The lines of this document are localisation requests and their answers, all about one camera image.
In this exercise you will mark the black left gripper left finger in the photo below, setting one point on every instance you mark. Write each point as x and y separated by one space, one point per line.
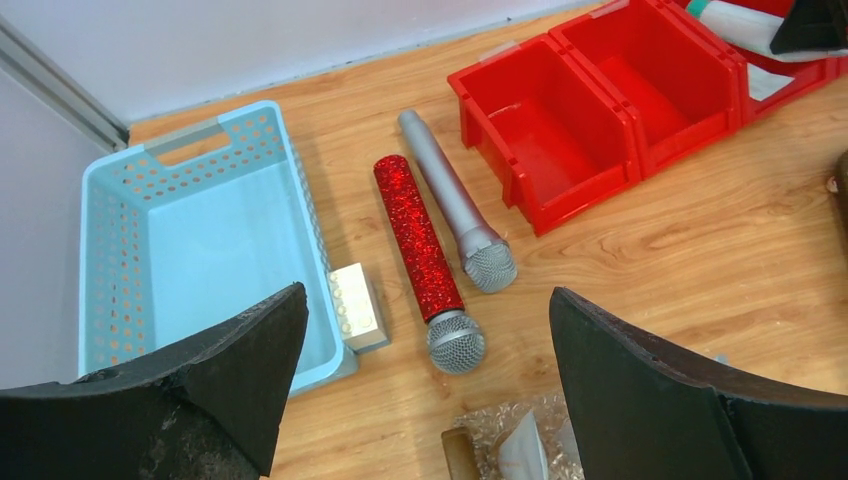
206 407

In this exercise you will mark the silver microphone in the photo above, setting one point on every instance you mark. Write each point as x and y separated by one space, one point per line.
485 256

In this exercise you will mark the white toy brick block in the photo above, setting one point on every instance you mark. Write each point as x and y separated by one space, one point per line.
362 326

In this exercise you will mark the light blue plastic basket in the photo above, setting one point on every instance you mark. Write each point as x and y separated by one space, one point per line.
194 227

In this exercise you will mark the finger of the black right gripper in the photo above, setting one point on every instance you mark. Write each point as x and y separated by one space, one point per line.
812 25

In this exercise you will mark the left aluminium frame post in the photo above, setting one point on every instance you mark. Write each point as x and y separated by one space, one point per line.
27 64

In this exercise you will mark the white green-cap toothpaste tube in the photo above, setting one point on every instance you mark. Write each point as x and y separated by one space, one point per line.
755 31

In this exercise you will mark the brown oval wooden tray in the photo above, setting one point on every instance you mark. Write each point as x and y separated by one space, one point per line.
837 185

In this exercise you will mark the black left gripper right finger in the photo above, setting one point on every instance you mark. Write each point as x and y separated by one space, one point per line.
643 407

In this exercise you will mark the red glitter microphone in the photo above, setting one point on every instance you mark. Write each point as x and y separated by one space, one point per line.
455 342

